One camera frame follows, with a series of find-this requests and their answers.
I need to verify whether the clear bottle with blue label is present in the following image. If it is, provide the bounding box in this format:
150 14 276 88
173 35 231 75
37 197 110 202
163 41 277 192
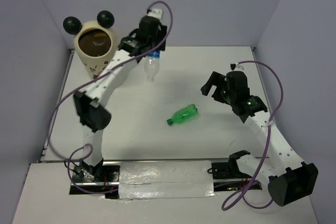
144 50 160 82

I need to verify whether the green plastic bottle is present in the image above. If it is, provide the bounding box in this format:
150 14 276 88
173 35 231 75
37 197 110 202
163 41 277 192
166 104 198 126

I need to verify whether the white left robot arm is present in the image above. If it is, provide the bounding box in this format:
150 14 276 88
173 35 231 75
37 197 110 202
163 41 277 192
63 7 167 182

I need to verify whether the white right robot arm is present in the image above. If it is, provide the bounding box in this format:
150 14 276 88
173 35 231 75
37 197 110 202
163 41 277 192
201 71 318 206

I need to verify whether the cream bin with black ears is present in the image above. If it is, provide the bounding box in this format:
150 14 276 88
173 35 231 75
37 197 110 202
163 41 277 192
62 10 129 79

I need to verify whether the silver tape sheet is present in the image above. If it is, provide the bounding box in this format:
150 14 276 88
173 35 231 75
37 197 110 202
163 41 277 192
118 161 214 199

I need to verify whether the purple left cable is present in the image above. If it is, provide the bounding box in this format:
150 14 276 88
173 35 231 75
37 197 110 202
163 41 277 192
46 1 174 196

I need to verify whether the black metal base rail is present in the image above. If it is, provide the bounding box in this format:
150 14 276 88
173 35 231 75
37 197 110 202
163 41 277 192
63 160 251 199

